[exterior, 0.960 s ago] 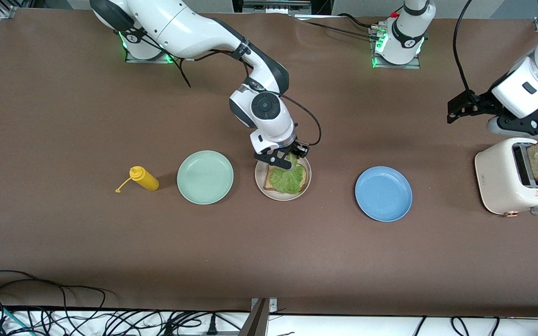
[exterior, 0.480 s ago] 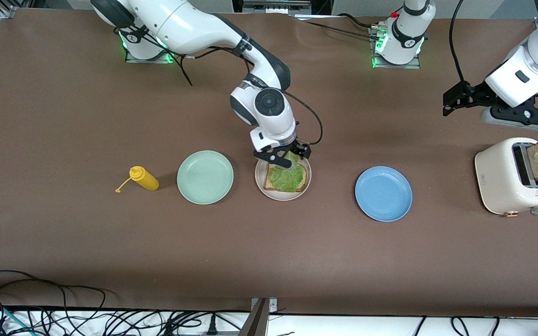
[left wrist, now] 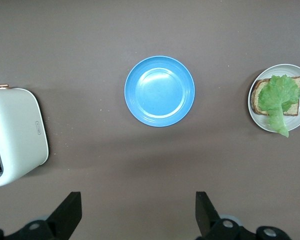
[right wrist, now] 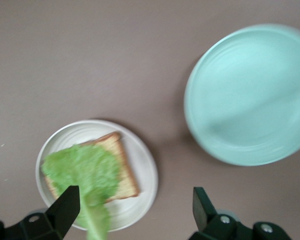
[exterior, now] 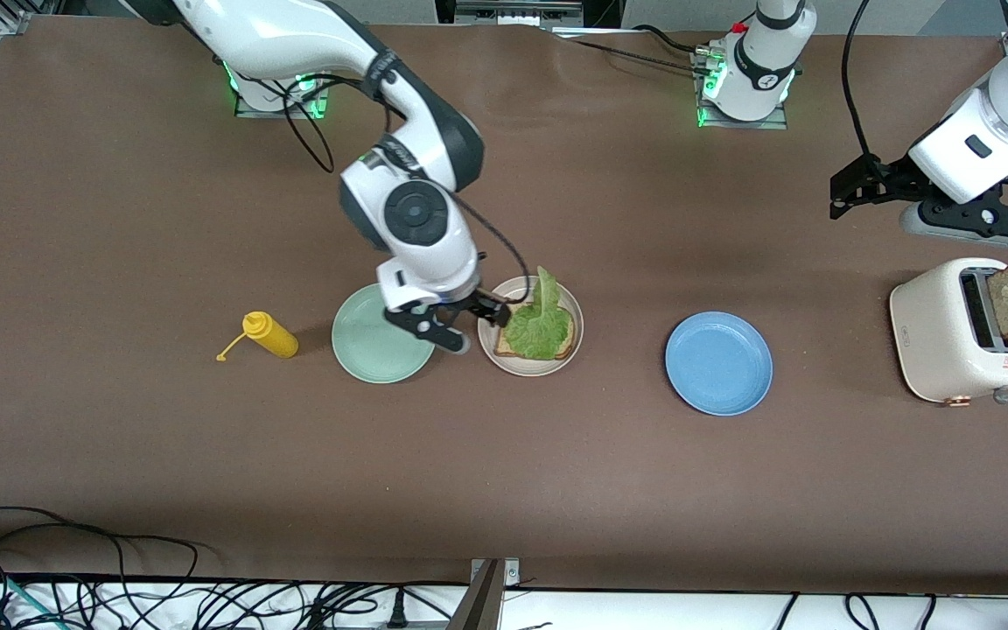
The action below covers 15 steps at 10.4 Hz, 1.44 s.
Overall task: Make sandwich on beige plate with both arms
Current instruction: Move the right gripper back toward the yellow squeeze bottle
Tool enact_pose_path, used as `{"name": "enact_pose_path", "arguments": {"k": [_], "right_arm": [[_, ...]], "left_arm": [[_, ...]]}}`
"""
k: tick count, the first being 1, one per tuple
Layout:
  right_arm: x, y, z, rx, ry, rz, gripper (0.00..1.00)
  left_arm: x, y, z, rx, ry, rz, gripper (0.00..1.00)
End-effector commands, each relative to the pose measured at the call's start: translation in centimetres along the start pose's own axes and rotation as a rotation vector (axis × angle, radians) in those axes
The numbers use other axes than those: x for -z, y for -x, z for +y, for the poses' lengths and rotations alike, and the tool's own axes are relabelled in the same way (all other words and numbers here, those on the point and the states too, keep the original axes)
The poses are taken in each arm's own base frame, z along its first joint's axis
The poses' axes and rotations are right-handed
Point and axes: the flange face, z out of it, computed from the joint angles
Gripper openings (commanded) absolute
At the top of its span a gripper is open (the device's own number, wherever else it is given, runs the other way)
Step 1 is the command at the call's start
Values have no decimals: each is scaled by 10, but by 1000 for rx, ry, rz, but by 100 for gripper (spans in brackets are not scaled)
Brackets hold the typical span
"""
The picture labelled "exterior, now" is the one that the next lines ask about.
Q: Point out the grey metal bracket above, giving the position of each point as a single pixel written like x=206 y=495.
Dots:
x=482 y=604

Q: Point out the green lettuce leaf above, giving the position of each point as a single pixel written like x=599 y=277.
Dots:
x=539 y=337

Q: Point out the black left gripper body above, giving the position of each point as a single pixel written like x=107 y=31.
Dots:
x=892 y=182

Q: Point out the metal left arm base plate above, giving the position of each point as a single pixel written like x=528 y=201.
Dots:
x=736 y=124

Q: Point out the white shelf board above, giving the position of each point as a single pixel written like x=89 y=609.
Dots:
x=644 y=612

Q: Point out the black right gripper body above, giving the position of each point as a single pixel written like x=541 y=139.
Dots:
x=472 y=304

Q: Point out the mint green plate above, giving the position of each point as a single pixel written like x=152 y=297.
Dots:
x=364 y=350

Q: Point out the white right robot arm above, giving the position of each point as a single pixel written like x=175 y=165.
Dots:
x=416 y=214

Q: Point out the blue plate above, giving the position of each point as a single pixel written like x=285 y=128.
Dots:
x=718 y=363

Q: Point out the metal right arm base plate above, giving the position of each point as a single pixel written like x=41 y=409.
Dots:
x=281 y=112

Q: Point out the beige plate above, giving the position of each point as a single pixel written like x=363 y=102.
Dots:
x=570 y=308

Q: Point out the cream white toaster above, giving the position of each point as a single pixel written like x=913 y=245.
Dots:
x=933 y=341

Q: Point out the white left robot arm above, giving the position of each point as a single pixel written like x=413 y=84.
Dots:
x=762 y=61

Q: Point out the black metal equipment box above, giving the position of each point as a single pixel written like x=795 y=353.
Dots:
x=513 y=13

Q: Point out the yellow mustard squeeze bottle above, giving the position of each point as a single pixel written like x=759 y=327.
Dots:
x=276 y=339

